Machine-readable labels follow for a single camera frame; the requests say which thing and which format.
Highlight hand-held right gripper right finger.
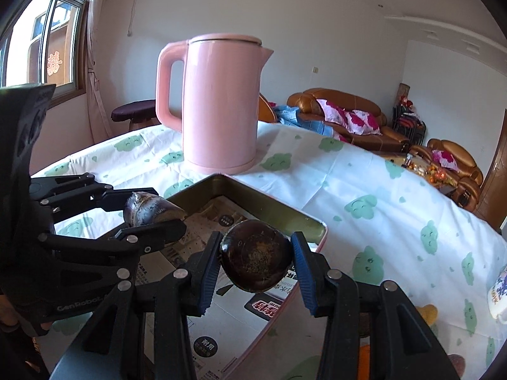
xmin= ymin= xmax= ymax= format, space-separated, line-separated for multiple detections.
xmin=290 ymin=231 xmax=462 ymax=380

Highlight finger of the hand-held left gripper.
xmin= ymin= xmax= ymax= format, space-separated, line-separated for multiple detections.
xmin=29 ymin=172 xmax=160 ymax=223
xmin=37 ymin=219 xmax=188 ymax=260

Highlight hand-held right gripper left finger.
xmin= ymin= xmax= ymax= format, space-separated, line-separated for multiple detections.
xmin=49 ymin=231 xmax=224 ymax=380

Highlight passion fruit half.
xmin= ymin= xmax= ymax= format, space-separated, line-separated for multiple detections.
xmin=124 ymin=191 xmax=188 ymax=228

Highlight dark brown passion fruit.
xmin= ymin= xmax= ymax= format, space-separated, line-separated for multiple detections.
xmin=219 ymin=219 xmax=294 ymax=294

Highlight cardboard fruit box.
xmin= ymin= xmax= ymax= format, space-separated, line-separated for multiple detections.
xmin=137 ymin=173 xmax=329 ymax=380

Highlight yellow round fruit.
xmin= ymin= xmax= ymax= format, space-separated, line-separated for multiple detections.
xmin=414 ymin=305 xmax=439 ymax=327

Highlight person's left hand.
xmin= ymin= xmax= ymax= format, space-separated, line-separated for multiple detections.
xmin=0 ymin=291 xmax=52 ymax=337

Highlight printed paper lining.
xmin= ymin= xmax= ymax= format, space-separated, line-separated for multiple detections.
xmin=138 ymin=195 xmax=299 ymax=380

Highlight dark purple stool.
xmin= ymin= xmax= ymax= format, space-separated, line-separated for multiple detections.
xmin=111 ymin=100 xmax=159 ymax=132

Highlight cloud print tablecloth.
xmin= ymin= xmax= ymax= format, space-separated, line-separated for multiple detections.
xmin=29 ymin=121 xmax=507 ymax=380

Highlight pink electric kettle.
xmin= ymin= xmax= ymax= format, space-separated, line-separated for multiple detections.
xmin=156 ymin=33 xmax=275 ymax=175

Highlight window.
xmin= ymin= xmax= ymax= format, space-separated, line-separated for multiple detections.
xmin=0 ymin=0 xmax=94 ymax=101

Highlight cluttered coffee table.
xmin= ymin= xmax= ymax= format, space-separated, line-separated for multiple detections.
xmin=380 ymin=152 xmax=465 ymax=207

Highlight blue clothes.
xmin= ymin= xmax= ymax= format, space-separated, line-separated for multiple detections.
xmin=273 ymin=105 xmax=338 ymax=136

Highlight pink floral pillow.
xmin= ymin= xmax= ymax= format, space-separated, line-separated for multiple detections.
xmin=344 ymin=110 xmax=383 ymax=136
xmin=433 ymin=149 xmax=461 ymax=173
xmin=318 ymin=99 xmax=350 ymax=126

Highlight brown leather chair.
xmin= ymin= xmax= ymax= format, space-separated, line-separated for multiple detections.
xmin=257 ymin=93 xmax=278 ymax=124

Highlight purple whole passion fruit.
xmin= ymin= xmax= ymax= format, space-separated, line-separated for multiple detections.
xmin=447 ymin=354 xmax=466 ymax=379

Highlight stacked dark chairs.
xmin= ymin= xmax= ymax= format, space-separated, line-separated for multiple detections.
xmin=392 ymin=105 xmax=427 ymax=146

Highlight brown leather sofa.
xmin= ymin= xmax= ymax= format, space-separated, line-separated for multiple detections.
xmin=287 ymin=88 xmax=413 ymax=154

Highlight white printed mug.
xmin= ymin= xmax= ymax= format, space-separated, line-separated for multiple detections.
xmin=486 ymin=267 xmax=507 ymax=321

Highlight brown leather armchair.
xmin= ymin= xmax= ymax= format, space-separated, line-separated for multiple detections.
xmin=410 ymin=138 xmax=485 ymax=213

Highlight red flower decoration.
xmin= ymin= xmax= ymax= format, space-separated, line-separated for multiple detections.
xmin=397 ymin=83 xmax=415 ymax=108

